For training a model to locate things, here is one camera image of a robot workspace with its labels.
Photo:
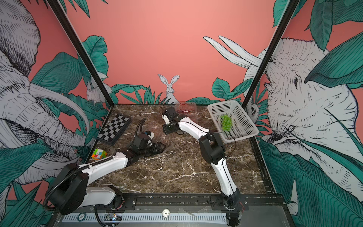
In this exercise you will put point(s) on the right black frame post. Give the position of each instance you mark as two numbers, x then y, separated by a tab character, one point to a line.
288	12

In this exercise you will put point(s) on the black frame post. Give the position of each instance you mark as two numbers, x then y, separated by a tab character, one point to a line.
288	12
74	38

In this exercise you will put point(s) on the black front mounting rail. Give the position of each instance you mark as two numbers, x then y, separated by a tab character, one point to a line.
128	202

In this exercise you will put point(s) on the colourful rubik cube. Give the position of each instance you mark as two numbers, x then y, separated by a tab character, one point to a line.
99	154

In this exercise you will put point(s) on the white slotted cable duct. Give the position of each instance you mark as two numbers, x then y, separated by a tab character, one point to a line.
216	218

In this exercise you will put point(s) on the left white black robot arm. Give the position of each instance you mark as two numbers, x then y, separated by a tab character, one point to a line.
71	189

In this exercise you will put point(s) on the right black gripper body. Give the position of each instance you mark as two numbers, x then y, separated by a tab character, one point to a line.
168	128

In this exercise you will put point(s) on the green grape bunch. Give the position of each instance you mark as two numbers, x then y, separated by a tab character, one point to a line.
226	123

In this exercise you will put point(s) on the red grape bunch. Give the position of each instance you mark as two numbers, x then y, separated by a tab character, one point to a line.
186	108

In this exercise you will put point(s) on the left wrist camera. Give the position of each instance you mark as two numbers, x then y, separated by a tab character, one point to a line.
143	140

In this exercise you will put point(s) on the clear plastic clamshell container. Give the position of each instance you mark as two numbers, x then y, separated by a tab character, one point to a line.
190	103

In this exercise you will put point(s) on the left black frame post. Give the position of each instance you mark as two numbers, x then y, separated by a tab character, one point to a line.
74	38

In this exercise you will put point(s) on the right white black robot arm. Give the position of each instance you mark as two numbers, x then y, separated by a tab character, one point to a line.
213	152

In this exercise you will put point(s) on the white plastic perforated basket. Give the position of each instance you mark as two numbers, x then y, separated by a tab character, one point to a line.
242	127

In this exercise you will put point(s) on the black white checkerboard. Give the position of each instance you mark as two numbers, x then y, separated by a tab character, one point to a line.
114	129

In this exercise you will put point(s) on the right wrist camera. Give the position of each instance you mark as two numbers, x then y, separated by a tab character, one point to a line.
169	115

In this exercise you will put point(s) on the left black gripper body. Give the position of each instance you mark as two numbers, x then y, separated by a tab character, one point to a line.
151	150

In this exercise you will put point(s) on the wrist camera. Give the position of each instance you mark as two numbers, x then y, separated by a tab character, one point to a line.
143	140
169	115

